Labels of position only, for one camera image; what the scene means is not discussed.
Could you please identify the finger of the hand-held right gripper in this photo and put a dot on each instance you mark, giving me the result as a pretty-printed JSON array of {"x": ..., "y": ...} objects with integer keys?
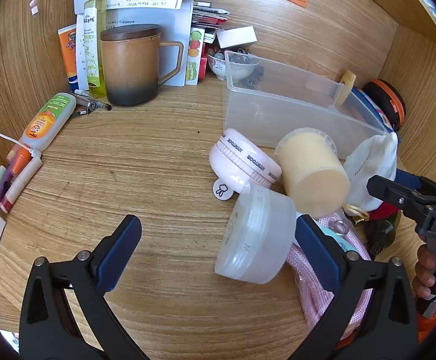
[
  {"x": 407, "y": 179},
  {"x": 390, "y": 193}
]

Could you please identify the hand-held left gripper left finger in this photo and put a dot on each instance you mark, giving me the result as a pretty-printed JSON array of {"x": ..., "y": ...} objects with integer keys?
[{"x": 122, "y": 247}]

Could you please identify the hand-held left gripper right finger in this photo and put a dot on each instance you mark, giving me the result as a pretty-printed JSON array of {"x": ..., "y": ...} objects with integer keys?
[{"x": 312, "y": 247}]

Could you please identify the translucent white round jar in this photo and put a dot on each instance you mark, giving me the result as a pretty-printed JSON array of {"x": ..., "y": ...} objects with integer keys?
[{"x": 255, "y": 232}]

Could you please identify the pale yellow cylindrical jar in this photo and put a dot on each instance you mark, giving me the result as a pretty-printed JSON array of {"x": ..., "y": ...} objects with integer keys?
[{"x": 312, "y": 172}]

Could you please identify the pink round compact case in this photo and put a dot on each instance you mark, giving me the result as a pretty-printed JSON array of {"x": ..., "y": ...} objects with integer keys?
[{"x": 236, "y": 157}]

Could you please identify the clear plastic bin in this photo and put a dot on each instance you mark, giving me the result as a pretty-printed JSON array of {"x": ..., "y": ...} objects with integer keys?
[{"x": 278, "y": 108}]

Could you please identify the person's right forearm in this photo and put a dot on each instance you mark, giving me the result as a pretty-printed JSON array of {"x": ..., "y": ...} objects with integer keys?
[{"x": 428, "y": 328}]

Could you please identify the person's right hand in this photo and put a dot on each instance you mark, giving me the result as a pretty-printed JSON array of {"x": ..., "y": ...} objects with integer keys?
[{"x": 424, "y": 273}]

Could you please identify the red gold charm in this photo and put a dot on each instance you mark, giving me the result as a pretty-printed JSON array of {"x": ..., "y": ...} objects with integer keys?
[{"x": 385, "y": 210}]

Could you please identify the blue patterned pouch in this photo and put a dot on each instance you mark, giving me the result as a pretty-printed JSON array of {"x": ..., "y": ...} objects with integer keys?
[{"x": 370, "y": 107}]

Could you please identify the orange black zip case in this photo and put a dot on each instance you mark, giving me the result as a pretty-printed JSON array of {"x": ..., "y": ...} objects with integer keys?
[{"x": 387, "y": 97}]

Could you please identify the wooden desk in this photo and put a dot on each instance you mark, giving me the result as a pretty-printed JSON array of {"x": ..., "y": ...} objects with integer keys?
[{"x": 146, "y": 165}]

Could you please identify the round white tag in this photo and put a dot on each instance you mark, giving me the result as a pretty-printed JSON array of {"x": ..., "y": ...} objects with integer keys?
[{"x": 223, "y": 191}]

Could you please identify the small yellow bottle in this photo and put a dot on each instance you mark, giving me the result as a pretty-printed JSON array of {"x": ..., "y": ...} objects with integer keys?
[{"x": 347, "y": 78}]

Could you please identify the white pink stick tube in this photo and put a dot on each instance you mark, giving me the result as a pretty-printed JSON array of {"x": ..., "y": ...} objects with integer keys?
[{"x": 19, "y": 187}]

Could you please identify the silver black pen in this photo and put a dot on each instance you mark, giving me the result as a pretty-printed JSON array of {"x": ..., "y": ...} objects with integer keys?
[
  {"x": 81, "y": 113},
  {"x": 94, "y": 103}
]

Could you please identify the green orange repellent bottle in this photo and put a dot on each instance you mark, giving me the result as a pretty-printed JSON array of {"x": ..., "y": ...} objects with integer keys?
[{"x": 45, "y": 120}]

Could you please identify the black binder clip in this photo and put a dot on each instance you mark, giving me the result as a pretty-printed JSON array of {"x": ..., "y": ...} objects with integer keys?
[{"x": 255, "y": 77}]

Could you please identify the brown ceramic mug with lid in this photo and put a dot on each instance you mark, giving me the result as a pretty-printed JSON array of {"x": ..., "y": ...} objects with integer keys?
[{"x": 131, "y": 67}]

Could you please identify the orange sunscreen tube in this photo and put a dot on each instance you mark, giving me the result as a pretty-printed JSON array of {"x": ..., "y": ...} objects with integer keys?
[{"x": 68, "y": 56}]

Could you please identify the red slim box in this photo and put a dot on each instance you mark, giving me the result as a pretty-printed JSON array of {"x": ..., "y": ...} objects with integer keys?
[{"x": 204, "y": 63}]

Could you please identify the fruit sticker sheet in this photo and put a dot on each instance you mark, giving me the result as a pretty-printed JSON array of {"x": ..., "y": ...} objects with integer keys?
[{"x": 194, "y": 56}]

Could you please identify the small bowl of beads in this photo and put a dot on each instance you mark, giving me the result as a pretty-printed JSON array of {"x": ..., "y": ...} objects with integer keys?
[{"x": 218, "y": 65}]

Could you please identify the yellow-green spray bottle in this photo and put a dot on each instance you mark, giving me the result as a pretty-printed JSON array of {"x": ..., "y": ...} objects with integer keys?
[{"x": 92, "y": 45}]

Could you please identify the small white box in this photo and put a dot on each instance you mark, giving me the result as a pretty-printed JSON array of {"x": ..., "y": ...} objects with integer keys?
[{"x": 236, "y": 37}]

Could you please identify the plain white envelope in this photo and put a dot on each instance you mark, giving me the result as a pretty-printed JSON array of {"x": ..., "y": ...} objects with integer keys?
[{"x": 180, "y": 26}]

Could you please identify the stack of booklets and cards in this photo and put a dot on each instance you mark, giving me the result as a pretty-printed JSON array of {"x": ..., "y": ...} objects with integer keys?
[{"x": 210, "y": 13}]

